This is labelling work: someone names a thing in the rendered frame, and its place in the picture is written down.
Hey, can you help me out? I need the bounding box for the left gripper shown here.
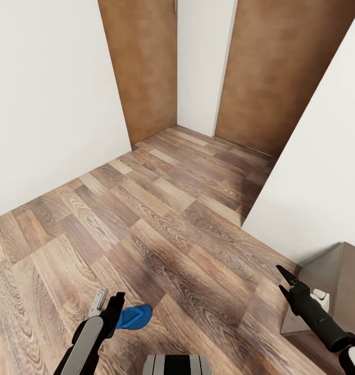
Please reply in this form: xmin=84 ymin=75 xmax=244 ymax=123
xmin=103 ymin=292 xmax=126 ymax=339

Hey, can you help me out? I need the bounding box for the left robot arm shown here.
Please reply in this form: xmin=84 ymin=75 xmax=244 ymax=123
xmin=54 ymin=287 xmax=126 ymax=375

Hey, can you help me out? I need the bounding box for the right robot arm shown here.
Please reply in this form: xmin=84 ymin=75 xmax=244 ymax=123
xmin=276 ymin=265 xmax=355 ymax=375

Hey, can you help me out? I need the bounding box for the sandal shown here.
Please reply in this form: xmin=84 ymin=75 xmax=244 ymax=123
xmin=116 ymin=305 xmax=152 ymax=330

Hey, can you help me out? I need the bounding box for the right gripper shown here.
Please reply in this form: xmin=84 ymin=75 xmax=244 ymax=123
xmin=276 ymin=265 xmax=331 ymax=331

